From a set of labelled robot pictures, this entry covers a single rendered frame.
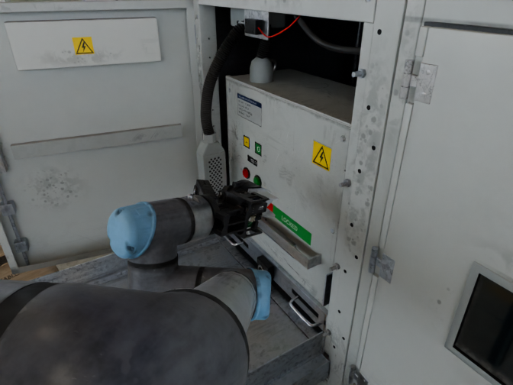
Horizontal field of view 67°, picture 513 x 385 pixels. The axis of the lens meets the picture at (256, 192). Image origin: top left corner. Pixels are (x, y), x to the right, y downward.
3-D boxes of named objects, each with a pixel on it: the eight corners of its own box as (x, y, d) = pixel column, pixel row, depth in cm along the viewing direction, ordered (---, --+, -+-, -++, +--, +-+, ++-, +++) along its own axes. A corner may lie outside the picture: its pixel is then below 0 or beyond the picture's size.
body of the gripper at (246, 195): (264, 234, 72) (217, 248, 63) (232, 217, 78) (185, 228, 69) (272, 195, 70) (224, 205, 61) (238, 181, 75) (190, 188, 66)
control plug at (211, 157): (206, 202, 113) (201, 146, 105) (199, 195, 117) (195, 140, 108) (229, 195, 117) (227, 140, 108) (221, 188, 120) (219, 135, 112)
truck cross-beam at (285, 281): (330, 338, 93) (332, 320, 90) (224, 231, 133) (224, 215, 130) (345, 329, 96) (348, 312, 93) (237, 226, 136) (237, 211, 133)
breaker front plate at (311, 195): (324, 316, 93) (346, 128, 70) (228, 223, 129) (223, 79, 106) (328, 315, 94) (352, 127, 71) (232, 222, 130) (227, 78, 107)
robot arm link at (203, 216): (164, 232, 65) (169, 187, 63) (185, 228, 69) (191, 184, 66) (191, 250, 61) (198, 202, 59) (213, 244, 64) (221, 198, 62)
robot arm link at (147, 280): (194, 338, 56) (194, 267, 55) (119, 333, 57) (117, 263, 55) (204, 312, 64) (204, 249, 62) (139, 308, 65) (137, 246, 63)
